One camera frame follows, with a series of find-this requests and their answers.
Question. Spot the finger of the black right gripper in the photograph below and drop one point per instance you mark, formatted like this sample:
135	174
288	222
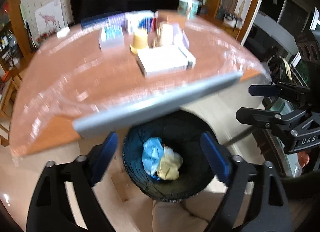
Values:
272	120
298	95

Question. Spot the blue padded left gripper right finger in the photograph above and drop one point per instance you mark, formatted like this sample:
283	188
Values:
218	157

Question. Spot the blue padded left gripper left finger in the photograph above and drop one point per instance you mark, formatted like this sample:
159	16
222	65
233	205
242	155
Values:
101	156

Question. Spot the white blue medicine box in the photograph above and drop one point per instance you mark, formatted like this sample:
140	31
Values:
164	60

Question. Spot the clear dental floss box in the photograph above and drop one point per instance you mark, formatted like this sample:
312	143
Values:
111	37

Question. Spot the yellow paper cup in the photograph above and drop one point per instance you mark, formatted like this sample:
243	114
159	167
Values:
140	40

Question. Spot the purple hair roller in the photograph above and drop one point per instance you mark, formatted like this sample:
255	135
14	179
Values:
116	21
179	36

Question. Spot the white blue red carton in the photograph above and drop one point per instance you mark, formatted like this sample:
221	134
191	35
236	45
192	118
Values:
140	19

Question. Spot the black trash bin with liner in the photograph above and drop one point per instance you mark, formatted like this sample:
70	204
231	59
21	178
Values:
181	131

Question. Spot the white computer mouse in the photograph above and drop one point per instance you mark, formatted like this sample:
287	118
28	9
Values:
63	32

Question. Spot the red flower framed picture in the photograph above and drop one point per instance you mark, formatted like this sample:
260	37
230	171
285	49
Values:
44	36

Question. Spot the blue phone case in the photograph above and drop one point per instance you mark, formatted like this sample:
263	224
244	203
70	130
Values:
93	20

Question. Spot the wooden side shelf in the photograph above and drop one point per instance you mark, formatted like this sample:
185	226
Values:
12	64

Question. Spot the teal white ceramic mug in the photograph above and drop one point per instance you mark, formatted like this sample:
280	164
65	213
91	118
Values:
188	8

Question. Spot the giraffe picture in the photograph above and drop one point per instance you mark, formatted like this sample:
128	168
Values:
49	17

